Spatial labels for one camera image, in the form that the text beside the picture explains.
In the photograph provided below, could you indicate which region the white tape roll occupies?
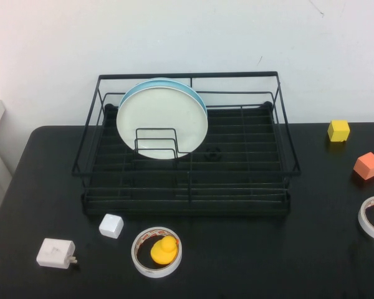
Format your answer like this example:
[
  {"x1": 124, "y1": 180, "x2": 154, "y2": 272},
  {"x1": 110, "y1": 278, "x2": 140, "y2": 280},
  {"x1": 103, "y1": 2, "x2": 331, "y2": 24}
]
[
  {"x1": 131, "y1": 226, "x2": 183, "y2": 279},
  {"x1": 357, "y1": 195, "x2": 374, "y2": 243}
]

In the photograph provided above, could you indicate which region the orange cube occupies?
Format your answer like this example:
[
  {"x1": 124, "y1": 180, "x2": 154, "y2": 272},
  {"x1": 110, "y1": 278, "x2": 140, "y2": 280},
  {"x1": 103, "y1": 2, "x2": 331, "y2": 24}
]
[{"x1": 352, "y1": 151, "x2": 374, "y2": 181}]

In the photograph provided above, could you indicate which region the light blue plate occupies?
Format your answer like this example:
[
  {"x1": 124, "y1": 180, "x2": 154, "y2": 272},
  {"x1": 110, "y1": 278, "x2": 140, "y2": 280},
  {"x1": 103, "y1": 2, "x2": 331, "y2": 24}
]
[{"x1": 120, "y1": 77, "x2": 206, "y2": 110}]

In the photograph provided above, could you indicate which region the black drip tray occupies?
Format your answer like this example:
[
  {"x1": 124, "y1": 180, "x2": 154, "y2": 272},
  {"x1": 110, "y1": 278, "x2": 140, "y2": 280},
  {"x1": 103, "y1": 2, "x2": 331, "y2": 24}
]
[{"x1": 80, "y1": 101, "x2": 291, "y2": 218}]

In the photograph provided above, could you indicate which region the white power adapter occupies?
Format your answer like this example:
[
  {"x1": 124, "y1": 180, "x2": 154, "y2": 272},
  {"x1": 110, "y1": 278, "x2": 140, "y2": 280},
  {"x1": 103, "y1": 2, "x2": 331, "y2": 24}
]
[{"x1": 36, "y1": 238, "x2": 79, "y2": 268}]

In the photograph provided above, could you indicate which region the white plate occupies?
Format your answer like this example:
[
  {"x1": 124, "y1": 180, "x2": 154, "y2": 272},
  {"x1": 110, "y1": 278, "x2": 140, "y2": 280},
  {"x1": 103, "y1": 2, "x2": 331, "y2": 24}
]
[{"x1": 116, "y1": 87, "x2": 209, "y2": 160}]

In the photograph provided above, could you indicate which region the yellow rubber duck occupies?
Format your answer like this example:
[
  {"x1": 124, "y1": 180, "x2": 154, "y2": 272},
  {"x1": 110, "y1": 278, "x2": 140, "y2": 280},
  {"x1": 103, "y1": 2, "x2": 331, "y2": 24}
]
[{"x1": 150, "y1": 235, "x2": 178, "y2": 265}]

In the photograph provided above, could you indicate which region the yellow cube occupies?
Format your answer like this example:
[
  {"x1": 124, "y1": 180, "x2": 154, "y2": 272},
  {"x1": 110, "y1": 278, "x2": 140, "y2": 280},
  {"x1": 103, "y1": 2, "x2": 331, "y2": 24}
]
[{"x1": 327, "y1": 119, "x2": 351, "y2": 143}]

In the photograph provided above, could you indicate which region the black wire dish rack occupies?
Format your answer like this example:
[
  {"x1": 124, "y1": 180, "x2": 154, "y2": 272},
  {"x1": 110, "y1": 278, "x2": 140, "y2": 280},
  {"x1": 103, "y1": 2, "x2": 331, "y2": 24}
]
[{"x1": 71, "y1": 70, "x2": 302, "y2": 217}]

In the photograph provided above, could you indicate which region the white cube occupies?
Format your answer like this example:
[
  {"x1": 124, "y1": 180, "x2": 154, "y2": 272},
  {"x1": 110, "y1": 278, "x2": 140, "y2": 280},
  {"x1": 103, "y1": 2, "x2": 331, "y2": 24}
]
[{"x1": 98, "y1": 213, "x2": 125, "y2": 240}]

